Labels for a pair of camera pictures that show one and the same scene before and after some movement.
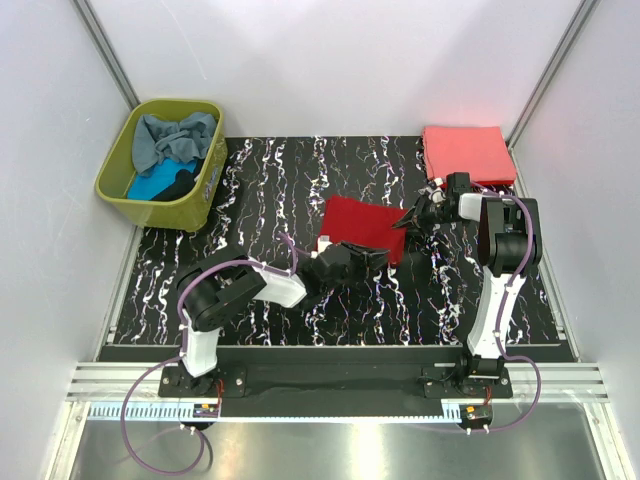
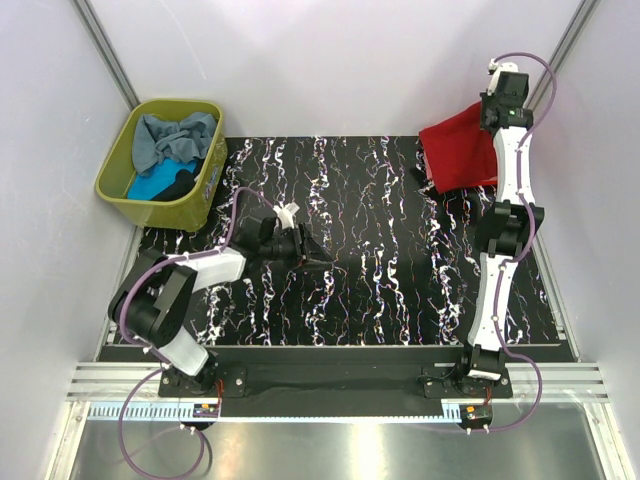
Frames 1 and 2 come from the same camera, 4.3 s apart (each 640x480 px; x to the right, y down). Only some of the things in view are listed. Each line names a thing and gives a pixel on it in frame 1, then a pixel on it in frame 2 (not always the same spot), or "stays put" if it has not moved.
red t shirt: (355, 220) → (458, 153)
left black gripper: (366, 261) → (307, 248)
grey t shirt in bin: (155, 142) stays put
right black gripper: (417, 212) → (485, 98)
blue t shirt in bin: (150, 186) stays put
